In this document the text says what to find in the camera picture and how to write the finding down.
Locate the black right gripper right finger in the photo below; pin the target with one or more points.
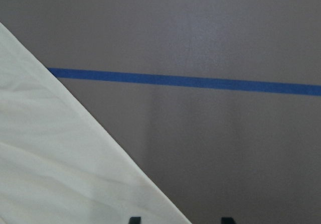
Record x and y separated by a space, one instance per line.
227 220

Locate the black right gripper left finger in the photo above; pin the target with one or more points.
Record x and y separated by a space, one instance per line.
135 220

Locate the cream long-sleeve graphic shirt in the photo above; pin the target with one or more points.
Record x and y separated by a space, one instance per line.
58 164

